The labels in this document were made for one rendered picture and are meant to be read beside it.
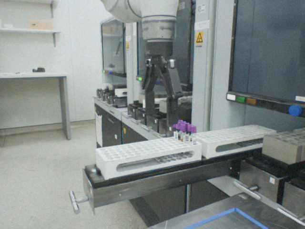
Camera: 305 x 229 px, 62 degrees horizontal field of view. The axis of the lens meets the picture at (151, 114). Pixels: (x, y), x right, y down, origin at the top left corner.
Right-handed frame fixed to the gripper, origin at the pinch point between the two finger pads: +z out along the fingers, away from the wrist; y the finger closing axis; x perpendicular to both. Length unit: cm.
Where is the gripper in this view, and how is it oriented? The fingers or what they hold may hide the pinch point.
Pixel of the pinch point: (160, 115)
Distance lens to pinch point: 73.1
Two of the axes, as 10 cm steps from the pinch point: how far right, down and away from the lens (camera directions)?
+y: 4.3, 2.0, -8.8
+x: 9.0, -1.2, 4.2
